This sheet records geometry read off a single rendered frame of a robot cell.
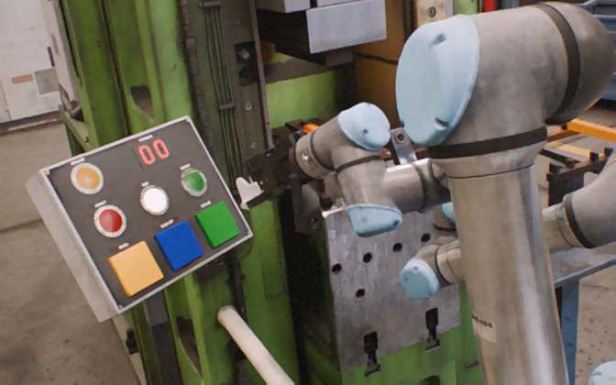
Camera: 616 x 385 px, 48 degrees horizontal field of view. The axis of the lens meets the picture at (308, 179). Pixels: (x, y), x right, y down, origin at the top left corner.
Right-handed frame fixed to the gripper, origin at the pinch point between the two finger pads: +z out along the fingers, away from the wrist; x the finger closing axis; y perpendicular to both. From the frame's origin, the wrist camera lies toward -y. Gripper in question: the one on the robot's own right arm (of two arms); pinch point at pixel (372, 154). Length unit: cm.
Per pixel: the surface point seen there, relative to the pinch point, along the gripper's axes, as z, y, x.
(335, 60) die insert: 12.5, -21.3, -1.1
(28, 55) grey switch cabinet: 531, 33, -35
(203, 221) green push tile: -14.1, -1.5, -47.0
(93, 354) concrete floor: 121, 100, -65
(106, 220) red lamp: -18, -8, -65
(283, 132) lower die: 38.8, 1.9, -5.8
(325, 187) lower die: 2.7, 6.1, -11.9
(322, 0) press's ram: 2.4, -36.9, -8.2
